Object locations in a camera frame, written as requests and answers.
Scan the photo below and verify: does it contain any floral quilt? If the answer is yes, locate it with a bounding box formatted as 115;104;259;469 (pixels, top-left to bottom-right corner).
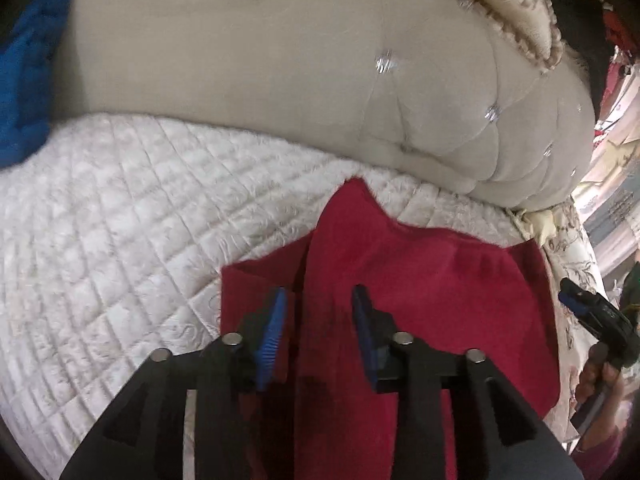
520;200;618;456

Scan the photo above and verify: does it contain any person's right forearm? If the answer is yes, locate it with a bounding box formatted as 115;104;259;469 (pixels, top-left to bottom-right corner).
570;422;628;480

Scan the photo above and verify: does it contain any blue cloth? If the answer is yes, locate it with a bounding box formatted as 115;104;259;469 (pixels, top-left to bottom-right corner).
0;0;83;168

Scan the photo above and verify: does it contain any blue patterned curtain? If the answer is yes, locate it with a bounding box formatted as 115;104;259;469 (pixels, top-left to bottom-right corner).
585;175;640;278

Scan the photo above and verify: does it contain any white quilted bedspread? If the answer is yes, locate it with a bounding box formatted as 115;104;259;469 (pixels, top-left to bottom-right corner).
0;112;531;480

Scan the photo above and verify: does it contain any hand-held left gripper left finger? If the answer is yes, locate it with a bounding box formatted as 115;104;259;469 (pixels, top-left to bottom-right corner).
60;286;288;480

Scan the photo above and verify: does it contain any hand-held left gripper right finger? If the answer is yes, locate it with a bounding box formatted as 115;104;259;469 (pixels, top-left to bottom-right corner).
351;285;583;480

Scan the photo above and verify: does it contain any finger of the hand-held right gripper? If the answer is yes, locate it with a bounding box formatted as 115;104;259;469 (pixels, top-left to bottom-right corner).
558;277;601;320

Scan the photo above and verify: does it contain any beige tufted headboard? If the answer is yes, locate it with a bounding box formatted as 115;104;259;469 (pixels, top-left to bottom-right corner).
55;0;598;211

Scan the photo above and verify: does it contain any cream work glove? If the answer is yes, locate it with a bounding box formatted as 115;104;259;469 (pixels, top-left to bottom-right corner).
520;209;557;247

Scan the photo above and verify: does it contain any dark cloth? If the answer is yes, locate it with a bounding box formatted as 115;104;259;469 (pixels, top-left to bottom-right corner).
527;0;618;103

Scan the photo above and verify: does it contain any person's right hand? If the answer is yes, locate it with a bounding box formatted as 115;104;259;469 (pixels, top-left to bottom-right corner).
575;342;627;427

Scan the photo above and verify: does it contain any red sweater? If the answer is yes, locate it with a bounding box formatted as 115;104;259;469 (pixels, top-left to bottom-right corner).
220;176;561;480

